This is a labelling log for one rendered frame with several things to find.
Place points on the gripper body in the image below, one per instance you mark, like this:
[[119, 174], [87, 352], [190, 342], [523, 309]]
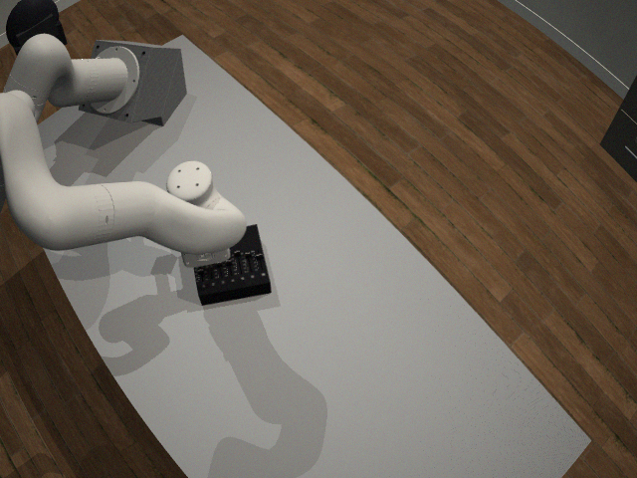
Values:
[[192, 261]]

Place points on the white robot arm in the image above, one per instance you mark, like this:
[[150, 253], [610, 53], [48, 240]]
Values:
[[58, 217]]

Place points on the black lighting desk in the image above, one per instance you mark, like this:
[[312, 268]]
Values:
[[241, 276]]

